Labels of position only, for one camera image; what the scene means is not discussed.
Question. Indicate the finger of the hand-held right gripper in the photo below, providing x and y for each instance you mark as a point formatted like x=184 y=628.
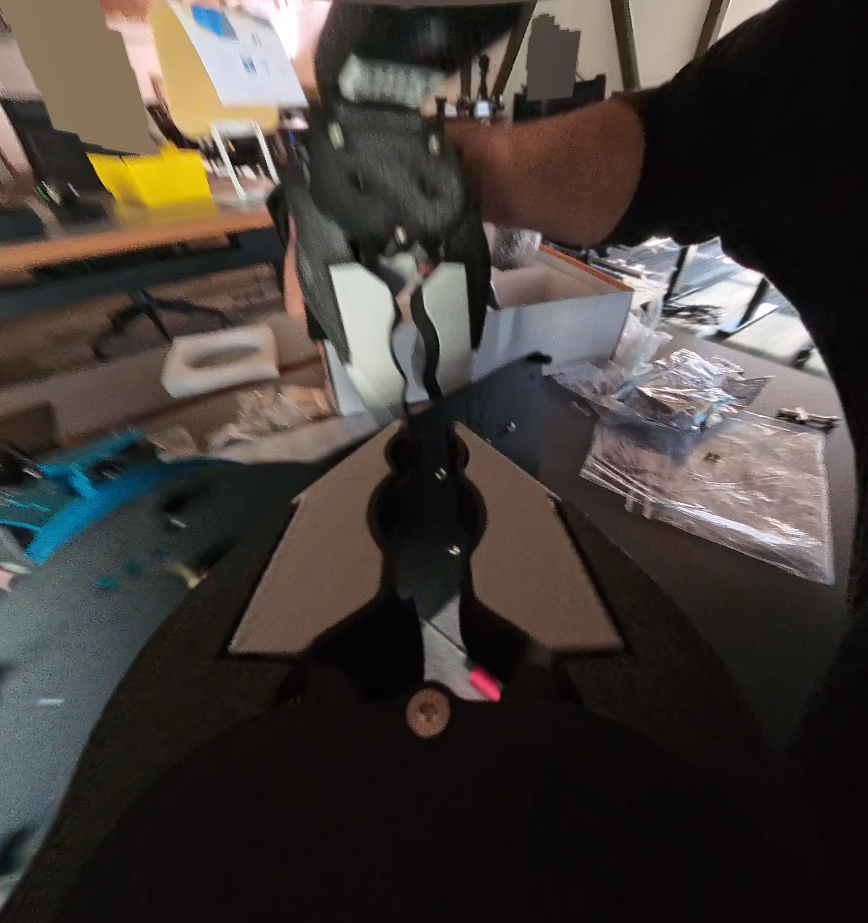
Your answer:
x=454 y=317
x=362 y=339

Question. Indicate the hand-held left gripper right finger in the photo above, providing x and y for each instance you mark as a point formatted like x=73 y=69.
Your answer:
x=542 y=570

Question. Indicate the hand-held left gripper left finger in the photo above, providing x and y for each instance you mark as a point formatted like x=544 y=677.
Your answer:
x=311 y=570

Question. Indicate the black metal plate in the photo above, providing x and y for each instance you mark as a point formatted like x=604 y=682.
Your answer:
x=506 y=411

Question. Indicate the red electric screwdriver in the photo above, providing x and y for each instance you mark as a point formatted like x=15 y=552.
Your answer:
x=484 y=681

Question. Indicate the person's right forearm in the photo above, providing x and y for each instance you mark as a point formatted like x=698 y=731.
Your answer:
x=549 y=173

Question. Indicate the dark grey desk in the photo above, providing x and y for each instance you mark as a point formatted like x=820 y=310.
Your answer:
x=751 y=613

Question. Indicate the clear bag of small parts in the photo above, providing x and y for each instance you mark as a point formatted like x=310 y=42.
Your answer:
x=282 y=411

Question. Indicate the orange white cardboard box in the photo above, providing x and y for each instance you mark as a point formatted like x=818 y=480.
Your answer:
x=564 y=324

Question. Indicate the large clear plastic bag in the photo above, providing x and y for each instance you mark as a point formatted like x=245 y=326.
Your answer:
x=715 y=505

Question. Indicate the white foam block with hole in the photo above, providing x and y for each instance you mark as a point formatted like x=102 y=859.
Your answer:
x=178 y=371

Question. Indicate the yellow display board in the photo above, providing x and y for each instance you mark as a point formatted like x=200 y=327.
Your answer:
x=189 y=94

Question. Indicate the black office chair base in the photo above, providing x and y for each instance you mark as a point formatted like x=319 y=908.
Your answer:
x=145 y=310

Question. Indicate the silver foil bag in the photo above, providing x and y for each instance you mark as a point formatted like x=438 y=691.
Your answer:
x=679 y=393

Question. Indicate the yellow plastic bin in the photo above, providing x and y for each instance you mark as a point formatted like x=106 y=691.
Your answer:
x=167 y=180

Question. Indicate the person in black shirt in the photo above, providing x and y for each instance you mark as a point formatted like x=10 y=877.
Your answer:
x=802 y=144

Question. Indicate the blue metal robot frame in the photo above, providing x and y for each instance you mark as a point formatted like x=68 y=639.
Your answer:
x=81 y=483

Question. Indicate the wooden table with black frame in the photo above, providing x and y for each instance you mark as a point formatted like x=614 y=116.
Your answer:
x=117 y=241

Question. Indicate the small black metal bracket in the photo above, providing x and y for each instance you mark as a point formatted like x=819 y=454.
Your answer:
x=802 y=416

